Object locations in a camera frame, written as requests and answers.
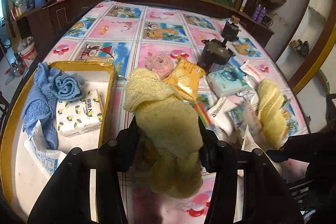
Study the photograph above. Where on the green white snack packet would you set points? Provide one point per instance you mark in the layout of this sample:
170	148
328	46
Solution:
238	118

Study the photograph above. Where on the white plastic bucket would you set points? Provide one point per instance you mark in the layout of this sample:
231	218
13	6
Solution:
29	54

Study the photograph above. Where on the large blue towel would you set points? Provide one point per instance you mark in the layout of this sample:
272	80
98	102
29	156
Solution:
41	105

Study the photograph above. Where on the large black electric motor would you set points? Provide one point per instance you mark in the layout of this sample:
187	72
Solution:
214	55

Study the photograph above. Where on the white red text bag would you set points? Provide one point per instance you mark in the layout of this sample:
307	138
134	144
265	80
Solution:
251	119

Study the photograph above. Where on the colourful cartoon tablecloth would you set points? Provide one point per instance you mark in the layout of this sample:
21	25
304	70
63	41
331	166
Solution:
141	204

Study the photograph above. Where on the white grey logo bag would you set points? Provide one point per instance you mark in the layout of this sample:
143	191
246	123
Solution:
219	116

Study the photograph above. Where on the rainbow striped packet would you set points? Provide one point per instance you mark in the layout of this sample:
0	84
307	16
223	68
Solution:
202	113

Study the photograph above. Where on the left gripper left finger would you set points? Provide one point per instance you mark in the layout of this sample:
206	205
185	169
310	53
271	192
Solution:
118	154

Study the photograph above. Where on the teal cartoon tissue pack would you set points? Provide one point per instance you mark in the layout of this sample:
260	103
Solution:
226	81

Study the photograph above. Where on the yellow snack bag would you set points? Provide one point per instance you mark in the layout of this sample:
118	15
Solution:
185	78

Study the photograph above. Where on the white blue print packet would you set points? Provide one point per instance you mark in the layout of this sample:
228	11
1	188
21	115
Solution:
47	160

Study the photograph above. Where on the pink plush toy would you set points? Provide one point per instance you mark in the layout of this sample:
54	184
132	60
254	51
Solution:
160	64

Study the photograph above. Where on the purple bottle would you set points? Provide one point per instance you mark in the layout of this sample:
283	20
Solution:
257	12
261	15

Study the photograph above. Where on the lemon print tissue pack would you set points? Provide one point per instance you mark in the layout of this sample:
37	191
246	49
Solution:
80	116

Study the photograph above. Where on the small blue towel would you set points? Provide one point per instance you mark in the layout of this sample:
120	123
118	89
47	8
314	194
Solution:
66	87

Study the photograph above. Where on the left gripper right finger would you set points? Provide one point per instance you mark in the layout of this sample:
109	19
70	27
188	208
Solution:
216	155

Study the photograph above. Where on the white red small sachet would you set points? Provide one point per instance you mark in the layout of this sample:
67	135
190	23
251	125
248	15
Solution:
257	70

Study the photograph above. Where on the long yellow towel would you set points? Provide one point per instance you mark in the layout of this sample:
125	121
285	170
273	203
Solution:
269	113

